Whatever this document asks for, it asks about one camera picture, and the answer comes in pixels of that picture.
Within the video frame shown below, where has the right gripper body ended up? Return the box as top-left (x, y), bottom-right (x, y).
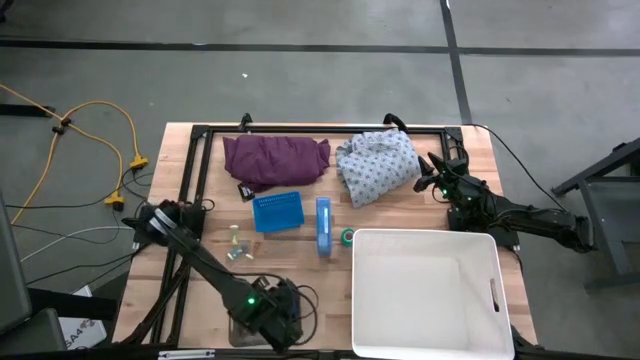
top-left (413, 158), bottom-right (485, 203)

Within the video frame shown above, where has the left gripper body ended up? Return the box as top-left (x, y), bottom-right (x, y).
top-left (251, 275), bottom-right (306, 354)

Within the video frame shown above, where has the grey patterned cloth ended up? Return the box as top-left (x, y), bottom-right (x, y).
top-left (334, 128), bottom-right (424, 209)

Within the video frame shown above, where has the blue slotted plastic basket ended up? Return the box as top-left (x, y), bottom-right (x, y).
top-left (252, 191), bottom-right (306, 234)

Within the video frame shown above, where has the purple cloth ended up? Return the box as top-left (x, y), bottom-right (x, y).
top-left (222, 134), bottom-right (332, 194)

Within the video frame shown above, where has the grey transparent plastic tray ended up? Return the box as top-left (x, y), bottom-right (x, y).
top-left (228, 289), bottom-right (305, 349)

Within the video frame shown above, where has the blue translucent plastic case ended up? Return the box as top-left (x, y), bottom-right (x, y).
top-left (315, 196), bottom-right (333, 259)

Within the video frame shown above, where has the white plastic bin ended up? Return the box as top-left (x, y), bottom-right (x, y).
top-left (351, 228), bottom-right (516, 360)

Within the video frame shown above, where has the black metal table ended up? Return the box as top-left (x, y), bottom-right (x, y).
top-left (551, 135), bottom-right (640, 292)

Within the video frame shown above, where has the white cardboard box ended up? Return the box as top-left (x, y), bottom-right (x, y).
top-left (58, 284), bottom-right (109, 351)

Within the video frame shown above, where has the black office chair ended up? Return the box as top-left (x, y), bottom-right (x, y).
top-left (0, 192), bottom-right (120, 360)

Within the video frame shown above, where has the black floor bar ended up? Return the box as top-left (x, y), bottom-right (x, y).
top-left (0, 103), bottom-right (57, 118)

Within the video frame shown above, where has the black power cable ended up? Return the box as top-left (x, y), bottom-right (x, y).
top-left (462, 122), bottom-right (556, 200)

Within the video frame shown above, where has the silver metal handle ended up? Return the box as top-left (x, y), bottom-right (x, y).
top-left (157, 349), bottom-right (217, 360)

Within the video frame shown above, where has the black aluminium frame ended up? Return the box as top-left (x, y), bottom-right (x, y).
top-left (112, 122), bottom-right (541, 360)

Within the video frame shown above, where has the yellow extension cable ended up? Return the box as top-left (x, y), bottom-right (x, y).
top-left (0, 83), bottom-right (150, 170)
top-left (9, 122), bottom-right (127, 226)

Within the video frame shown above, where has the thin black floor cable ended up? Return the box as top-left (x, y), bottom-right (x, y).
top-left (3, 198), bottom-right (109, 210)
top-left (10, 223), bottom-right (132, 247)
top-left (25, 244), bottom-right (146, 286)

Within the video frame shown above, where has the white floor cable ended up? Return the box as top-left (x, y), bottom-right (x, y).
top-left (19, 225), bottom-right (136, 264)

